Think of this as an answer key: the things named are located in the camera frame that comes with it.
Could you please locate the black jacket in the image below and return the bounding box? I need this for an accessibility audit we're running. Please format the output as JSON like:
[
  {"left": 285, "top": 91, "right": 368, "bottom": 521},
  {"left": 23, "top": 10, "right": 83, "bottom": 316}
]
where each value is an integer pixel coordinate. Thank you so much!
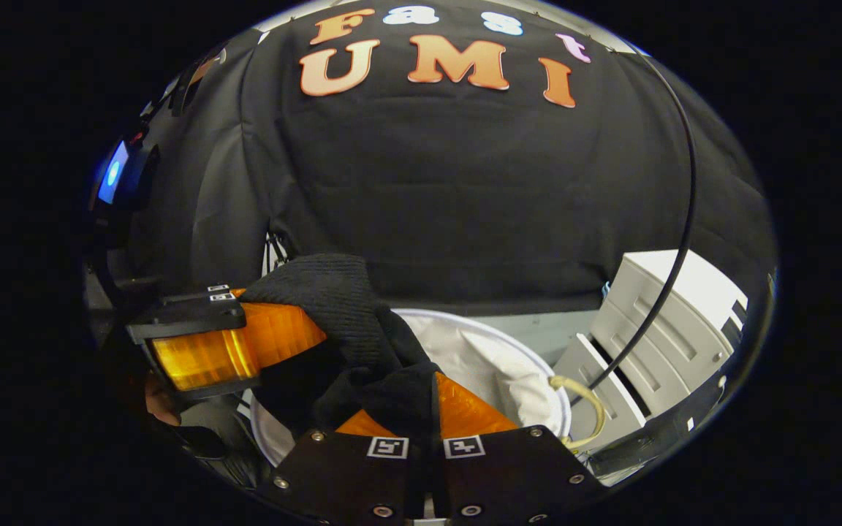
[{"left": 238, "top": 254, "right": 445, "bottom": 443}]

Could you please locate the white laundry hamper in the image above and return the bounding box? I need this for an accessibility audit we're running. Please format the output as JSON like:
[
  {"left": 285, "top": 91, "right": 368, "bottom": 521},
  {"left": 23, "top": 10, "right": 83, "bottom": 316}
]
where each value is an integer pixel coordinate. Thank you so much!
[{"left": 248, "top": 307, "right": 606, "bottom": 468}]

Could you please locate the white ribbed plastic crate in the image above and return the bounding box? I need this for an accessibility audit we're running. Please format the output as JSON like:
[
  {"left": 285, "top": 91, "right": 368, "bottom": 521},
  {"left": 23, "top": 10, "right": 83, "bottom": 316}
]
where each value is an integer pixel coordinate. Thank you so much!
[{"left": 553, "top": 248, "right": 751, "bottom": 457}]

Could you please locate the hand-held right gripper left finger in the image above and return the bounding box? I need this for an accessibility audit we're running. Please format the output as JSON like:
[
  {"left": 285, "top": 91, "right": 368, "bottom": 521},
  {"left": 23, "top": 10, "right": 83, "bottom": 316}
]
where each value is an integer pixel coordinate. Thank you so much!
[{"left": 255, "top": 409, "right": 429, "bottom": 526}]

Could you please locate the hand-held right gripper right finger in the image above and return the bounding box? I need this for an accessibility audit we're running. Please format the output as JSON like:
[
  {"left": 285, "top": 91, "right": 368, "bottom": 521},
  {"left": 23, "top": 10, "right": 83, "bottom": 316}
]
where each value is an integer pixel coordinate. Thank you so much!
[{"left": 432, "top": 371, "right": 606, "bottom": 526}]

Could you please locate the black backdrop cloth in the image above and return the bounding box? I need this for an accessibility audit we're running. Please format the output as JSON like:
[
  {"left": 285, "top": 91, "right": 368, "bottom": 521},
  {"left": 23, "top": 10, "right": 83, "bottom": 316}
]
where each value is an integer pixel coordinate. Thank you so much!
[{"left": 129, "top": 0, "right": 776, "bottom": 319}]

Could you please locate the black clothes rack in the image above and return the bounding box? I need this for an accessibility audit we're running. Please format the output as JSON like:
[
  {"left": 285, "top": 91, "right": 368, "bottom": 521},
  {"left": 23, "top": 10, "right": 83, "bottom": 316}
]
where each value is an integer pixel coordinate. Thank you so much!
[{"left": 588, "top": 53, "right": 699, "bottom": 392}]

